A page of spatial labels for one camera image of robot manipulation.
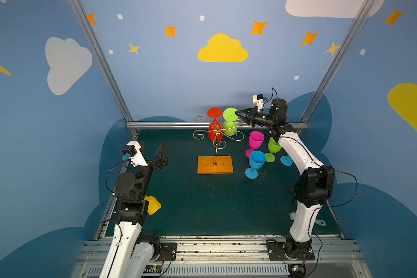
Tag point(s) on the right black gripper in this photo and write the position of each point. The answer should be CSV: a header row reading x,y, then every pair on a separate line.
x,y
250,116

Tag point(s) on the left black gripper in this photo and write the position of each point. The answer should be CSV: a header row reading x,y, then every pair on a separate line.
x,y
156,163

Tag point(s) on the green wine glass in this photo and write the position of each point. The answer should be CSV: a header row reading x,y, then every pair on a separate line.
x,y
273,147
230,125

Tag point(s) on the pink wine glass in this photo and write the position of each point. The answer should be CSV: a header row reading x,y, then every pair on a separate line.
x,y
256,139

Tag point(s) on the red wine glass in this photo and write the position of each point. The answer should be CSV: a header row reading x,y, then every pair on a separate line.
x,y
215,130

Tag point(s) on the blue wine glass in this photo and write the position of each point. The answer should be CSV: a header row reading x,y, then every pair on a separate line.
x,y
256,161
286,160

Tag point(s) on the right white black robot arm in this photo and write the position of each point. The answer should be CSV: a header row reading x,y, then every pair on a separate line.
x,y
327,178

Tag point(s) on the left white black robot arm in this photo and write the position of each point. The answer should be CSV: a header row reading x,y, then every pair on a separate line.
x,y
130,253

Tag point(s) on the back aluminium crossbar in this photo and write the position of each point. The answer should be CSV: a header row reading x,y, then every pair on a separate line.
x,y
192,125

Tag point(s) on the yellow toy shovel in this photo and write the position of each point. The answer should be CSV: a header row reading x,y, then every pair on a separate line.
x,y
153,205

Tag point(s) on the white cleaning brush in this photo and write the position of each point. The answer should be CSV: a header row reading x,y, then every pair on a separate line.
x,y
317,221

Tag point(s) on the left small circuit board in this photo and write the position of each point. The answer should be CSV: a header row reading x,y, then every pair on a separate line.
x,y
155,270

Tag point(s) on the small circuit board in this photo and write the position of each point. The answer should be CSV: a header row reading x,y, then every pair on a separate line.
x,y
155,270
296,271

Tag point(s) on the right small circuit board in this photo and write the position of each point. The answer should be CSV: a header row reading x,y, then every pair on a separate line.
x,y
296,271

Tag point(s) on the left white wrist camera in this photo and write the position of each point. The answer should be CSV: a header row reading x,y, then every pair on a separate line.
x,y
132,154

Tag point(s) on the wooden base wire glass rack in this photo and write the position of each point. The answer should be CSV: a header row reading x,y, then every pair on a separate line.
x,y
216,164

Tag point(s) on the aluminium rail base frame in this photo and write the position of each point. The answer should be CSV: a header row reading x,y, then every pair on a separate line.
x,y
236,256

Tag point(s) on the right aluminium frame post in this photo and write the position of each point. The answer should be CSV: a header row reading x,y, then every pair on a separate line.
x,y
353,32

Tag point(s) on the aluminium frame post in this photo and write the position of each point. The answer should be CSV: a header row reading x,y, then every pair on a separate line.
x,y
353,32
82,18

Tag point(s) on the left aluminium frame post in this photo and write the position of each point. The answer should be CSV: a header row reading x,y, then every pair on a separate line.
x,y
82,18

